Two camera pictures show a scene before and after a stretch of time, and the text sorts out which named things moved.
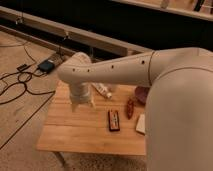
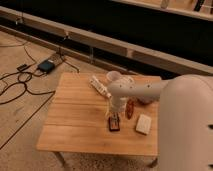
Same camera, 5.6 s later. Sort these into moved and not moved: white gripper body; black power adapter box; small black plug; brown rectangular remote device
Moved: white gripper body
Not moved: brown rectangular remote device; black power adapter box; small black plug
